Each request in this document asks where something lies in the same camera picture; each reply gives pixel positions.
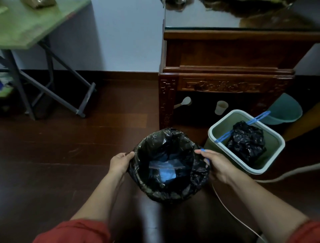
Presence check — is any person's right hand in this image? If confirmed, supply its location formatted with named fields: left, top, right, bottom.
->
left=194, top=149, right=237, bottom=185

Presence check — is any person's left hand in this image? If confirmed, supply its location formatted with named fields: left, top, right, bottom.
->
left=109, top=151, right=135, bottom=177

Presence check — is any black trash bag liner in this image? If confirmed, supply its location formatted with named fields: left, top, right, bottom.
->
left=128, top=128, right=211, bottom=204

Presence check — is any person's right forearm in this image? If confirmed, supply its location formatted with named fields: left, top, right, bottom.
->
left=226, top=171, right=310, bottom=238

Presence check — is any person's left forearm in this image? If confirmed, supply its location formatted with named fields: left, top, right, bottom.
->
left=71, top=171, right=127, bottom=226

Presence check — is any clear plastic wrapper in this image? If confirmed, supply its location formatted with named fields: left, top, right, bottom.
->
left=148, top=161, right=187, bottom=186

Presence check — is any crumpled black plastic bag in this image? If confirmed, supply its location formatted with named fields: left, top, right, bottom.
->
left=226, top=121, right=267, bottom=166

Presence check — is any white plastic cup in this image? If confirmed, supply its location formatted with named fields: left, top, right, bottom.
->
left=214, top=101, right=229, bottom=115

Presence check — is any white plastic spoon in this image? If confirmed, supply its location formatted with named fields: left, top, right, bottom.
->
left=173, top=96, right=192, bottom=110

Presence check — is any long blue plastic strip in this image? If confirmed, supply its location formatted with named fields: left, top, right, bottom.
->
left=214, top=111, right=271, bottom=144

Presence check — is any green rectangular waste bin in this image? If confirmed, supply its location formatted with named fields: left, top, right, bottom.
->
left=204, top=109, right=286, bottom=175

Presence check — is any teal plastic dustpan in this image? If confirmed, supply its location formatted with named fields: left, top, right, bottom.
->
left=259, top=93, right=303, bottom=126

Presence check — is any red left sleeve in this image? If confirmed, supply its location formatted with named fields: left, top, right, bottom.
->
left=32, top=219, right=112, bottom=243

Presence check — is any red sleeve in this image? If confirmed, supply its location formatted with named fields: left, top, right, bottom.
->
left=285, top=220, right=320, bottom=243
left=32, top=219, right=112, bottom=243

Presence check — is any carved dark wooden table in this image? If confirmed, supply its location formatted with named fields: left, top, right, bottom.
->
left=158, top=19, right=320, bottom=131

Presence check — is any orange-brown wooden board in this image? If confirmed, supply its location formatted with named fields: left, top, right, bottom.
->
left=282, top=101, right=320, bottom=142

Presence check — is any red right sleeve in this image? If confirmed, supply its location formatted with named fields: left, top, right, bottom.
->
left=285, top=220, right=320, bottom=243

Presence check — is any glass table cover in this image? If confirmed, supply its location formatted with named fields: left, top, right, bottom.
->
left=164, top=0, right=320, bottom=32

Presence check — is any clutter of coloured items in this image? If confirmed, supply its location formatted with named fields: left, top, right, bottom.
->
left=0, top=75, right=16, bottom=111

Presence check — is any green folding table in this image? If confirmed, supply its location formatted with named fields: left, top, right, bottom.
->
left=0, top=0, right=97, bottom=121

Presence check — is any thin white cable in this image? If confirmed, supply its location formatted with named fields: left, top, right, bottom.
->
left=212, top=181, right=269, bottom=243

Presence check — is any thick beige cable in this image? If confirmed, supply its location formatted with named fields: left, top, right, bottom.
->
left=255, top=163, right=320, bottom=183

